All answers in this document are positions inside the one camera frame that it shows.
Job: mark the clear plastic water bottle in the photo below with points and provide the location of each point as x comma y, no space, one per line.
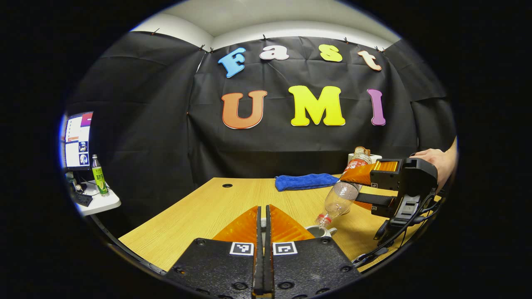
343,196

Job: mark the white side table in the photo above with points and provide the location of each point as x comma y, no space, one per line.
104,203

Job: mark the white toaster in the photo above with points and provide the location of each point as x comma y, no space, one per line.
376,158

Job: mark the blue towel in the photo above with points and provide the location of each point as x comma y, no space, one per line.
305,182

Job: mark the black keyboard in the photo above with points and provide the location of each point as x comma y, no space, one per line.
83,199

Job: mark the white teacup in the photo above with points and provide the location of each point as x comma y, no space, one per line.
316,232

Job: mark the black backdrop cloth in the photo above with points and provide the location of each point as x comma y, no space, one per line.
158,133

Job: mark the toast slice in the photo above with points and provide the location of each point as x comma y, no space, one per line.
360,149

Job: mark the computer monitor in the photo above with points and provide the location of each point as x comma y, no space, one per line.
78,141

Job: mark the green drink bottle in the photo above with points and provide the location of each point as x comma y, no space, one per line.
99,178

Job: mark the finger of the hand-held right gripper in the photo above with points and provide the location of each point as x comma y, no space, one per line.
384,176
380,201

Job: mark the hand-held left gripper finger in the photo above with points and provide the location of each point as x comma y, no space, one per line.
268,274
258,274

